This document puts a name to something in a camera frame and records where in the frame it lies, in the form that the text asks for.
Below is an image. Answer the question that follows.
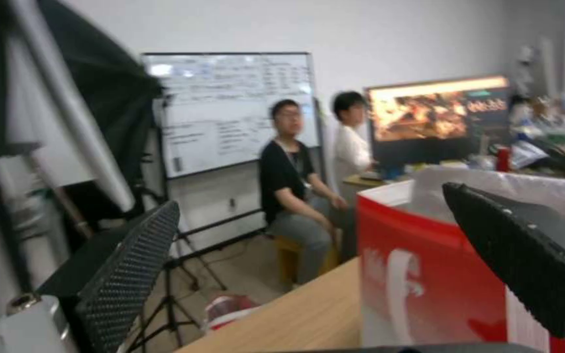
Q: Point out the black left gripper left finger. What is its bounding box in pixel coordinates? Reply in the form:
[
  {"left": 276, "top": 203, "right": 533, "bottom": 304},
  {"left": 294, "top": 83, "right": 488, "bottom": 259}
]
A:
[{"left": 0, "top": 200, "right": 181, "bottom": 353}]

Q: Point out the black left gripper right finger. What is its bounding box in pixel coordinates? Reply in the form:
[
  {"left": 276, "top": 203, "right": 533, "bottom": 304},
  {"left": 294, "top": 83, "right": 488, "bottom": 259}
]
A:
[{"left": 442, "top": 182, "right": 565, "bottom": 339}]

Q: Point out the red and white delivery bag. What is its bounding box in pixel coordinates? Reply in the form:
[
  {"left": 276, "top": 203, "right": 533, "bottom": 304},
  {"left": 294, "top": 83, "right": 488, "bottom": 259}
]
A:
[{"left": 356, "top": 166, "right": 565, "bottom": 353}]

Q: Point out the red and white plastic bag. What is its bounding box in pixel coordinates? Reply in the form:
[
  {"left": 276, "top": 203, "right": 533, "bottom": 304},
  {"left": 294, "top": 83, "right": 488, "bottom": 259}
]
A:
[{"left": 203, "top": 294, "right": 264, "bottom": 331}]

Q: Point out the black tripod stand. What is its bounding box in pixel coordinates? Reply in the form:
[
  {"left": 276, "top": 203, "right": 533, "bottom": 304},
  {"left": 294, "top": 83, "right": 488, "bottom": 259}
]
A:
[{"left": 120, "top": 231, "right": 229, "bottom": 353}]

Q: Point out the cluttered desk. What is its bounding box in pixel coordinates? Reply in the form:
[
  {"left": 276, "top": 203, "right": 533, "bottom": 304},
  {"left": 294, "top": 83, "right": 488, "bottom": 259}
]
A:
[{"left": 468, "top": 92, "right": 565, "bottom": 181}]

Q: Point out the black softbox light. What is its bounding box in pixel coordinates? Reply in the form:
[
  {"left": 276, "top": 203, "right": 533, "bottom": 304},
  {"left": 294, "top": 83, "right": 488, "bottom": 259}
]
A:
[{"left": 0, "top": 0, "right": 168, "bottom": 221}]

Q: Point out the large display screen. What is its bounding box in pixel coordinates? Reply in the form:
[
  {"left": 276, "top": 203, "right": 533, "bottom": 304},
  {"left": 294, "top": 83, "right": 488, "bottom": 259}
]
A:
[{"left": 363, "top": 75, "right": 513, "bottom": 174}]

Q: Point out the white paper roll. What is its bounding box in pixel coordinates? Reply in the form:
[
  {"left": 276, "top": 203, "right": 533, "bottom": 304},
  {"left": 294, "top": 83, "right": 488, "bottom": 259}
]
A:
[{"left": 5, "top": 0, "right": 136, "bottom": 214}]

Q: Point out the yellow wooden stool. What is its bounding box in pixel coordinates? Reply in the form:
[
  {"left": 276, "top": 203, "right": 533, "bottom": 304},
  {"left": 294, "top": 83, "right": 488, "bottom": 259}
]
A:
[{"left": 274, "top": 235, "right": 342, "bottom": 289}]

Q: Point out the person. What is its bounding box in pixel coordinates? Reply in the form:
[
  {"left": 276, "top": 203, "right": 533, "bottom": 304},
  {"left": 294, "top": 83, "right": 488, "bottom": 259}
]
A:
[
  {"left": 258, "top": 99, "right": 348, "bottom": 284},
  {"left": 332, "top": 91, "right": 381, "bottom": 192}
]

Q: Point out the whiteboard on black stand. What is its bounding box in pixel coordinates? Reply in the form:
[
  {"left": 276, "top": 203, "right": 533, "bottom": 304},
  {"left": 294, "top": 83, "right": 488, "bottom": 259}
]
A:
[{"left": 140, "top": 51, "right": 329, "bottom": 254}]

